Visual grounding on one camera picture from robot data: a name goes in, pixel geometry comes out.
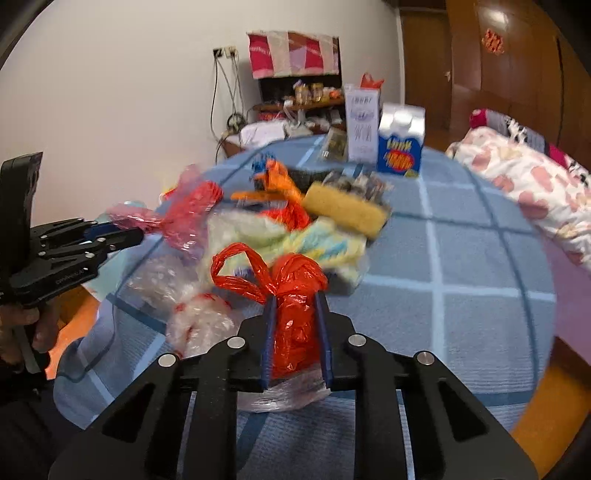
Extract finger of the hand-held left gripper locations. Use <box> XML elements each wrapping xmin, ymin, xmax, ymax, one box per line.
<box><xmin>37</xmin><ymin>227</ymin><xmax>145</xmax><ymax>273</ymax></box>
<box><xmin>30</xmin><ymin>218</ymin><xmax>116</xmax><ymax>245</ymax></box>

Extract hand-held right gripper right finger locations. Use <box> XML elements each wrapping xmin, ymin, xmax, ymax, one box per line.
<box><xmin>314</xmin><ymin>292</ymin><xmax>539</xmax><ymax>480</ymax></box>

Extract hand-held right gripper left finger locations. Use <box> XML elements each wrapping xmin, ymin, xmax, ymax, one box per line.
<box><xmin>48</xmin><ymin>295</ymin><xmax>278</xmax><ymax>480</ymax></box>

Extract pink plastic bag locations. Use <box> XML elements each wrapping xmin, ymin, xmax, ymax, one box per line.
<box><xmin>105</xmin><ymin>200</ymin><xmax>167</xmax><ymax>234</ymax></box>

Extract yellow sponge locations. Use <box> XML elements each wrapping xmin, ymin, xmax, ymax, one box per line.
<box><xmin>302</xmin><ymin>181</ymin><xmax>391</xmax><ymax>239</ymax></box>

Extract orange plastic wrapper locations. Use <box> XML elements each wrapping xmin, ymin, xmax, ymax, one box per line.
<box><xmin>231</xmin><ymin>159</ymin><xmax>315</xmax><ymax>232</ymax></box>

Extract person's left forearm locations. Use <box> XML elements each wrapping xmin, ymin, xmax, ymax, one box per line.
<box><xmin>0</xmin><ymin>364</ymin><xmax>88</xmax><ymax>480</ymax></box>

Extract person's left hand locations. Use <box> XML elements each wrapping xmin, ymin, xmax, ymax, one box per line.
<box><xmin>0</xmin><ymin>302</ymin><xmax>61</xmax><ymax>370</ymax></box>

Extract clear plastic bag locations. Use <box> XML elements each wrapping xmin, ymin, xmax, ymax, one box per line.
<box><xmin>122</xmin><ymin>256</ymin><xmax>245</xmax><ymax>358</ymax></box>
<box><xmin>238</xmin><ymin>369</ymin><xmax>331</xmax><ymax>411</ymax></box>

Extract translucent red plastic bag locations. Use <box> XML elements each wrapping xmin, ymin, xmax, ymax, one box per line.
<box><xmin>159</xmin><ymin>164</ymin><xmax>225</xmax><ymax>259</ymax></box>

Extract pale yellow plastic bag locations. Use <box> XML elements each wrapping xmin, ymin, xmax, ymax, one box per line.
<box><xmin>198</xmin><ymin>215</ymin><xmax>370</xmax><ymax>296</ymax></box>

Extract wooden television stand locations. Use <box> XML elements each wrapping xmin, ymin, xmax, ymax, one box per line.
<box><xmin>217</xmin><ymin>97</ymin><xmax>347</xmax><ymax>160</ymax></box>

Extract blue checked blanket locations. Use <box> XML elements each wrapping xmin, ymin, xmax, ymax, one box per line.
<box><xmin>53</xmin><ymin>134</ymin><xmax>557</xmax><ymax>480</ymax></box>

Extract blue plastic wrapper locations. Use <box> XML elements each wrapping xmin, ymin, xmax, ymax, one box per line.
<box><xmin>252</xmin><ymin>154</ymin><xmax>280</xmax><ymax>185</ymax></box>

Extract crumpled printed wrapper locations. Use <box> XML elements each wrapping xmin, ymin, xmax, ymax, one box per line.
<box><xmin>323</xmin><ymin>168</ymin><xmax>395</xmax><ymax>208</ymax></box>

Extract dark grey ribbed scrubber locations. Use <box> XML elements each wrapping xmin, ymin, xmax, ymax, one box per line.
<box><xmin>286</xmin><ymin>168</ymin><xmax>342</xmax><ymax>191</ymax></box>

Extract small dark packet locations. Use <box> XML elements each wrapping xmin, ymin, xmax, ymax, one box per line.
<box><xmin>321</xmin><ymin>128</ymin><xmax>348</xmax><ymax>162</ymax></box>

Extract blue and yellow carton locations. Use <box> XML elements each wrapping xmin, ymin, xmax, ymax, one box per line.
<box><xmin>376</xmin><ymin>104</ymin><xmax>426</xmax><ymax>177</ymax></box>

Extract black television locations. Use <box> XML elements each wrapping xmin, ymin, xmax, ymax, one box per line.
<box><xmin>257</xmin><ymin>37</ymin><xmax>342</xmax><ymax>104</ymax></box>

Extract tall white box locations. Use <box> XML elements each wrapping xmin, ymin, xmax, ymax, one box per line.
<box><xmin>344</xmin><ymin>84</ymin><xmax>383</xmax><ymax>164</ymax></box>

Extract pink bed sheet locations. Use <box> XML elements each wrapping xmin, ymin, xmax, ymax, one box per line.
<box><xmin>540</xmin><ymin>231</ymin><xmax>591</xmax><ymax>352</ymax></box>

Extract pink white patchwork cloth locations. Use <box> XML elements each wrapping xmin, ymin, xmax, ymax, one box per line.
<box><xmin>247</xmin><ymin>31</ymin><xmax>341</xmax><ymax>79</ymax></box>

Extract floral pink quilt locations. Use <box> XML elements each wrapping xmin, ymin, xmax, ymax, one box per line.
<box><xmin>445</xmin><ymin>126</ymin><xmax>591</xmax><ymax>268</ymax></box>

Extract pink black printed blanket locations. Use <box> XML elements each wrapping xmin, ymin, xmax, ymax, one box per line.
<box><xmin>470</xmin><ymin>108</ymin><xmax>591</xmax><ymax>185</ymax></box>

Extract brown wooden door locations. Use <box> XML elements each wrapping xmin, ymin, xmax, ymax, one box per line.
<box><xmin>399</xmin><ymin>9</ymin><xmax>451</xmax><ymax>130</ymax></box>

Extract brown wooden wardrobe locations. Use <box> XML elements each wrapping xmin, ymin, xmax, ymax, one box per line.
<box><xmin>445</xmin><ymin>0</ymin><xmax>591</xmax><ymax>160</ymax></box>

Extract red paper decoration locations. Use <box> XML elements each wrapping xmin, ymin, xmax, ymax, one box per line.
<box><xmin>481</xmin><ymin>28</ymin><xmax>505</xmax><ymax>55</ymax></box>

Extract hanging cables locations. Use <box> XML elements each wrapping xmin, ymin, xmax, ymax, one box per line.
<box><xmin>210</xmin><ymin>55</ymin><xmax>245</xmax><ymax>139</ymax></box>

